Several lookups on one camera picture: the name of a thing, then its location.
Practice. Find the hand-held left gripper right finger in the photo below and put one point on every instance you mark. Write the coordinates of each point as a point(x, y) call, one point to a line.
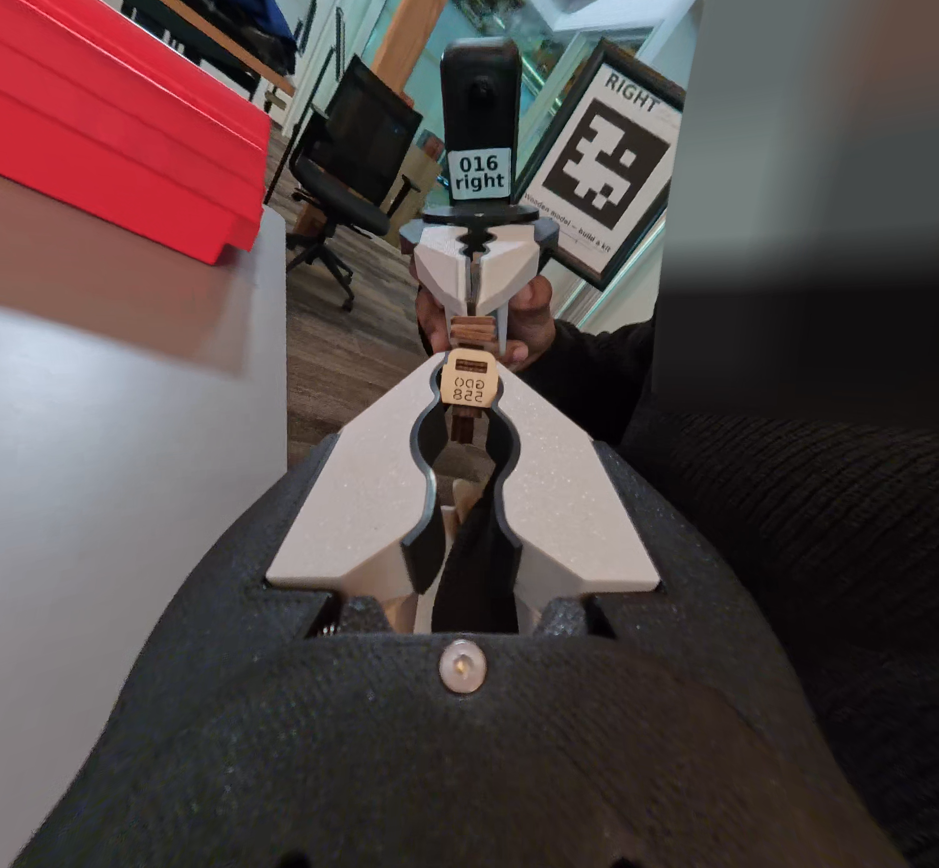
point(579, 508)

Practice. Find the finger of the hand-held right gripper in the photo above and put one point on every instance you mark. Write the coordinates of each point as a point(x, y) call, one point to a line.
point(444, 266)
point(510, 262)

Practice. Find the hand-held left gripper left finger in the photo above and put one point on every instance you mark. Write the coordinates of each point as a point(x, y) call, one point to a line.
point(352, 501)

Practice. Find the laser-cut wooden model part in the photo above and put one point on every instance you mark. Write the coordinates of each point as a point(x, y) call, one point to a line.
point(475, 332)
point(471, 380)

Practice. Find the person's right forearm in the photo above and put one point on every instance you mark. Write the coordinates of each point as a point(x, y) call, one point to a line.
point(587, 369)

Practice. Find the person's right hand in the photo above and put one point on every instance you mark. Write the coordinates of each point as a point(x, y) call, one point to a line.
point(532, 325)

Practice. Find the cardboard box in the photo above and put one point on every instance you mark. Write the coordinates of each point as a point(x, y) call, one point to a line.
point(422, 178)

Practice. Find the wooden beam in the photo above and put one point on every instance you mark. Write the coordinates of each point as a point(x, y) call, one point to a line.
point(425, 2)

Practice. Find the black office chair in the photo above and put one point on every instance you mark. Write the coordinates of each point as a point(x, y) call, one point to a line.
point(367, 141)

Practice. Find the framed marker poster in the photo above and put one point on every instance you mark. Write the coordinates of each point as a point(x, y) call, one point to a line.
point(609, 163)

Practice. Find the person's black sweater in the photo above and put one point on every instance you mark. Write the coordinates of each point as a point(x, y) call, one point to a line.
point(792, 589)

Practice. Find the wooden workbench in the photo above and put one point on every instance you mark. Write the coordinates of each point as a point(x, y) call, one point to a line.
point(183, 9)

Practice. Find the red plastic bin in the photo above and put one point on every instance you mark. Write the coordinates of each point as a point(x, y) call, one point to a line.
point(110, 112)

